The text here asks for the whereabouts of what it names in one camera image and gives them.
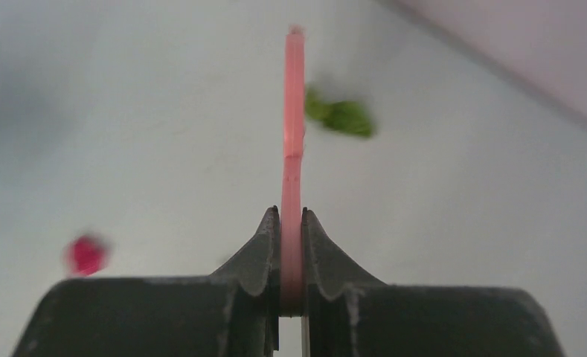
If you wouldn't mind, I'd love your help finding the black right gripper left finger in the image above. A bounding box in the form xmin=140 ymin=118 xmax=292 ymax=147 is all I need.
xmin=13 ymin=207 xmax=280 ymax=356

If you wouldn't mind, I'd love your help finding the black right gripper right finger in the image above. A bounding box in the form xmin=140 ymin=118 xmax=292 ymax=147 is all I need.
xmin=301 ymin=209 xmax=564 ymax=356

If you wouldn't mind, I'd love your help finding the pink hand brush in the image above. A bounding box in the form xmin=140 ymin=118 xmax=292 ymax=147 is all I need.
xmin=280 ymin=25 xmax=305 ymax=317

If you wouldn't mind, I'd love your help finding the pink paper scrap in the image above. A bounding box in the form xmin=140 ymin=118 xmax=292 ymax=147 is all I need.
xmin=63 ymin=234 xmax=111 ymax=277

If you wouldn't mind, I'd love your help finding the green paper scrap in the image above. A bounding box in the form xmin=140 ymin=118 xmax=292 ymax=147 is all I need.
xmin=304 ymin=86 xmax=376 ymax=138

